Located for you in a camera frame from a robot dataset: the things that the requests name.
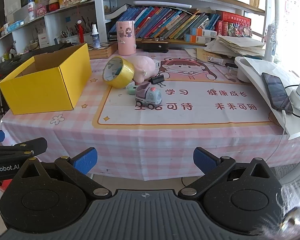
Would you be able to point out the pink cylindrical humidifier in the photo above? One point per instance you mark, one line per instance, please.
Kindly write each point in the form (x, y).
(126, 42)

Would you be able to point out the white shelf unit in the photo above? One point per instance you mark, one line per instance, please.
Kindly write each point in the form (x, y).
(50, 27)

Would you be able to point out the yellow tape roll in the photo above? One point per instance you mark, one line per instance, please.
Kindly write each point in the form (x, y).
(118, 72)

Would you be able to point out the pink checkered tablecloth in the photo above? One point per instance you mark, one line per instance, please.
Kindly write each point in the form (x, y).
(202, 105)

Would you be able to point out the black yamaha keyboard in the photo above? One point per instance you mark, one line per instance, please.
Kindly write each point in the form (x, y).
(10, 65)

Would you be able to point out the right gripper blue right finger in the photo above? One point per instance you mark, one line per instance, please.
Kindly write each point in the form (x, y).
(214, 169)

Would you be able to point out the white blue spray bottle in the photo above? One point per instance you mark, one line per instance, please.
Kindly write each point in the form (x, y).
(95, 37)

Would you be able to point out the white usb charger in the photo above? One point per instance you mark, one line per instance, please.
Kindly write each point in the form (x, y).
(157, 64)

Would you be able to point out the black binder clip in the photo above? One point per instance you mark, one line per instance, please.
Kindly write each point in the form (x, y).
(157, 80)

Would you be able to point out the white laptop stand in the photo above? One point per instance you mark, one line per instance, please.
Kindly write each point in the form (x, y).
(253, 68)

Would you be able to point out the yellow cardboard box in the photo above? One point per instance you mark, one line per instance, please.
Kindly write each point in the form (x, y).
(48, 82)

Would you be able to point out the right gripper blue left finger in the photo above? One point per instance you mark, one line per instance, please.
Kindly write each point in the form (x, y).
(76, 169)

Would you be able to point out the pink plush pig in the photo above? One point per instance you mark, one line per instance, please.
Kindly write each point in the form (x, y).
(144, 68)

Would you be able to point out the black smartphone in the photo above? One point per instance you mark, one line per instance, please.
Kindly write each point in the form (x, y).
(276, 93)

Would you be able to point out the brown retro radio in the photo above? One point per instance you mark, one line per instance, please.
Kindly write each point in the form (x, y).
(155, 45)

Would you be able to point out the wooden chess box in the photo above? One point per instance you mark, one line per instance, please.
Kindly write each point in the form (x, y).
(104, 52)

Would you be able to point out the stack of papers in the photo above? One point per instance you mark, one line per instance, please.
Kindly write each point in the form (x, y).
(234, 46)

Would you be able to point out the row of leaning books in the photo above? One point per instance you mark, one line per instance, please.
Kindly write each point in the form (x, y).
(175, 23)

